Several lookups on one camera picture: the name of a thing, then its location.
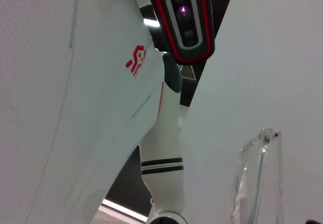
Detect ceiling light panel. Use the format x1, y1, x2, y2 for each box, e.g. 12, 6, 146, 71
143, 16, 161, 28

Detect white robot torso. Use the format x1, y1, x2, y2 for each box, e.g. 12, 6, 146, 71
26, 0, 166, 224

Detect clear transparent glasses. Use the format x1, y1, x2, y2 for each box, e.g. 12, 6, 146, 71
228, 127, 283, 224

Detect black red head camera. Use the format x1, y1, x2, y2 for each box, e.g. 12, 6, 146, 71
147, 0, 217, 66

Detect ceiling air vent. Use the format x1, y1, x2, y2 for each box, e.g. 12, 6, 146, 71
179, 64, 198, 81

